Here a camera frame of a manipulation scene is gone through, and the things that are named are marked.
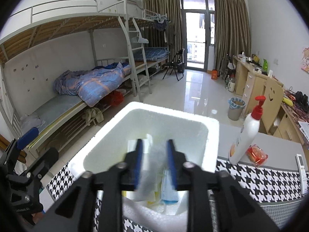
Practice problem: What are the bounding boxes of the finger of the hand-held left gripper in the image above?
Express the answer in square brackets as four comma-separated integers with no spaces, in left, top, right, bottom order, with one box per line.
[2,126,40,166]
[6,147,60,183]

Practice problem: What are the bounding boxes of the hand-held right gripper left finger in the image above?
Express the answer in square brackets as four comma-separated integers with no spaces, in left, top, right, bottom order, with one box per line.
[31,139,145,232]

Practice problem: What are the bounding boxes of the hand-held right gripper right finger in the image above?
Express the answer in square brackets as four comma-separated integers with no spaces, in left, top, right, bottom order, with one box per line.
[166,139,282,232]

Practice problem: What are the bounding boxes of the grey cloth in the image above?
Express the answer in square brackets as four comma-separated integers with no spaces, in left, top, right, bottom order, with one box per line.
[134,140,169,202]

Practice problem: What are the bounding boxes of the white foam box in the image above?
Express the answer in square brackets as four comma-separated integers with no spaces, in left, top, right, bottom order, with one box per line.
[68,101,220,232]

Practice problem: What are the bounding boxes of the white cloth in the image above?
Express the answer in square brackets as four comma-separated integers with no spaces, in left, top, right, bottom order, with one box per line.
[20,112,46,132]

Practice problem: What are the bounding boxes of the olive cloth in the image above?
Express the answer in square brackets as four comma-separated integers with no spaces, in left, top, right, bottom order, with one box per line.
[82,107,104,126]

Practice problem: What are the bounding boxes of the red bag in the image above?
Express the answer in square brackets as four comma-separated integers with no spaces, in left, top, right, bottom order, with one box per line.
[104,89,125,107]

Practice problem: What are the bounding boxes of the white pump lotion bottle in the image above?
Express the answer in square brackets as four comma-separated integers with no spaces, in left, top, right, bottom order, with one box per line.
[229,96,266,166]

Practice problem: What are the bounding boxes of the grey trash bin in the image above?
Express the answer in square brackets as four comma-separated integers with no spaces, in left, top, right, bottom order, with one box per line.
[228,97,246,121]

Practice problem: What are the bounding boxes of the houndstooth table mat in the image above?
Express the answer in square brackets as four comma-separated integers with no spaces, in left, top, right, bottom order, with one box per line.
[47,158,309,232]

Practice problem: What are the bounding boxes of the red snack packet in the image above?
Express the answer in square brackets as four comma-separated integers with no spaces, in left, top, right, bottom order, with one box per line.
[246,144,268,167]

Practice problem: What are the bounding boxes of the blue checked quilt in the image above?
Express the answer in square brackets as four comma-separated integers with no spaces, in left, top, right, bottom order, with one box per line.
[53,61,132,107]

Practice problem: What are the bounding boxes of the black folding chair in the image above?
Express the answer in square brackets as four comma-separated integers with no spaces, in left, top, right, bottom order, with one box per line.
[162,49,186,81]

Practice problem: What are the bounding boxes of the metal bunk bed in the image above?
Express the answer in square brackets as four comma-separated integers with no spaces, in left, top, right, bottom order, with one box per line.
[130,8,174,78]
[0,0,152,160]

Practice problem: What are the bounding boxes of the blue checked bedding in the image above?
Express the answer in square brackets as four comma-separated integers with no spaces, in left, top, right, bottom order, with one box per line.
[134,47,171,62]

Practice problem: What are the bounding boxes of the wooden desk with drawers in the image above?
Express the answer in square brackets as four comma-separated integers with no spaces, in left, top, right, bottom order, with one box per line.
[233,54,284,102]

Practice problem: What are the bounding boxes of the wooden chair with smiley back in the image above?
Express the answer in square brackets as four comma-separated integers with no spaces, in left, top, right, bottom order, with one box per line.
[258,77,285,134]

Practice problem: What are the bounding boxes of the long wooden desk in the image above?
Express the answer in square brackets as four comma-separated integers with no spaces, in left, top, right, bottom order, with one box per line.
[273,94,309,148]

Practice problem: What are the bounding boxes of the white remote control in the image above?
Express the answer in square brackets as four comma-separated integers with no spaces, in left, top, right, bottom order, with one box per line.
[296,153,309,195]

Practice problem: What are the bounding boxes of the patterned desk cloth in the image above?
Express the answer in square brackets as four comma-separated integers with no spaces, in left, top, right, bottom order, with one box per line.
[284,89,309,124]

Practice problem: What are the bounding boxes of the printed paper sheets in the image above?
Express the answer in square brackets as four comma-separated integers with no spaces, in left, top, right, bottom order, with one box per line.
[298,120,309,148]

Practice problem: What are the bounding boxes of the glass balcony door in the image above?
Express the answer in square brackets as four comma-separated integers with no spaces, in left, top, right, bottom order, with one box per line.
[180,0,216,72]

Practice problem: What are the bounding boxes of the dark hanging clothes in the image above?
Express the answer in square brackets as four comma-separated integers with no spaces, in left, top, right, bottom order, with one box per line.
[152,17,175,45]

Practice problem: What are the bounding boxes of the black bag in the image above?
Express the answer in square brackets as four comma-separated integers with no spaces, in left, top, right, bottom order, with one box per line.
[295,91,309,113]

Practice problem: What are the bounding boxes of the brown curtain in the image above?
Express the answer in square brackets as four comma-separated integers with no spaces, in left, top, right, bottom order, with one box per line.
[142,0,183,63]
[214,0,251,72]

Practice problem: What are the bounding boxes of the wall poster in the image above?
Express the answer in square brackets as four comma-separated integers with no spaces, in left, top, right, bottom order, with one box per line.
[301,46,309,72]

